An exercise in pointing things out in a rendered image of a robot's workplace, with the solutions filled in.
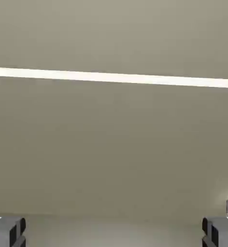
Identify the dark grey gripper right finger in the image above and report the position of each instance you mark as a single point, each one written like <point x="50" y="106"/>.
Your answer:
<point x="225" y="231"/>

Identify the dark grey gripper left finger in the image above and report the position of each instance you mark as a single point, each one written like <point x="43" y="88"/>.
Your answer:
<point x="2" y="231"/>

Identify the taupe painted cabinet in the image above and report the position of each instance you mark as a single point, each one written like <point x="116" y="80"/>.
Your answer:
<point x="114" y="77"/>

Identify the plain taupe cabinet door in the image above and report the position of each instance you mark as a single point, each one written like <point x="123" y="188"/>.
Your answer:
<point x="114" y="32"/>

